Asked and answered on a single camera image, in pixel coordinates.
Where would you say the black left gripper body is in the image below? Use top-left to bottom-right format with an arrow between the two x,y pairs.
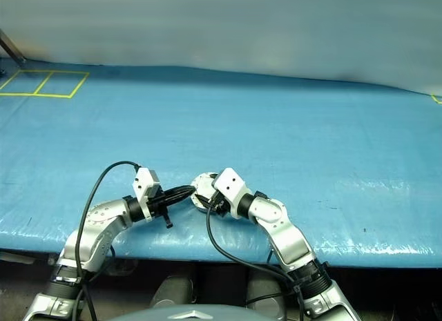
146,191 -> 174,230

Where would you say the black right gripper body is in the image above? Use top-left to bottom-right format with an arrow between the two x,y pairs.
206,192 -> 229,217

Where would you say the round silver housing lid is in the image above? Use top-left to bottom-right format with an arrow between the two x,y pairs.
190,172 -> 221,204

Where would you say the grey rounded shape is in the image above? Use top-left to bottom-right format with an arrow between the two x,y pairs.
149,275 -> 193,307
244,277 -> 288,311

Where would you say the blue plastic table cover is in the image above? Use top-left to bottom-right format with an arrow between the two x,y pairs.
0,57 -> 442,269

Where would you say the grey robot torso shell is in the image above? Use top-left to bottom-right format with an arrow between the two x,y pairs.
113,302 -> 257,321

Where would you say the yellow tape double square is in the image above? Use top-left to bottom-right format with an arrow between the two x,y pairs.
0,69 -> 90,99

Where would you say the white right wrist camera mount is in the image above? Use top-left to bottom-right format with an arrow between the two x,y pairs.
211,167 -> 251,220

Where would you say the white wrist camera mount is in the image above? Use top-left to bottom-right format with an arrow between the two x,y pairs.
132,166 -> 164,222
211,167 -> 251,220

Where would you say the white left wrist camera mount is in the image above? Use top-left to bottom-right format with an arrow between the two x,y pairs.
132,166 -> 164,222

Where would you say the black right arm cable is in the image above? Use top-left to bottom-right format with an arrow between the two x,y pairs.
205,205 -> 305,321

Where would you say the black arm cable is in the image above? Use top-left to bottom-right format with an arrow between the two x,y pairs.
205,205 -> 305,321
76,160 -> 143,321

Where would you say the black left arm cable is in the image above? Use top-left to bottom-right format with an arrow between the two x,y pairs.
76,160 -> 143,321

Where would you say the grey metal bracket post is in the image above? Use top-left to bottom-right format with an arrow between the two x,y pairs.
0,27 -> 28,64

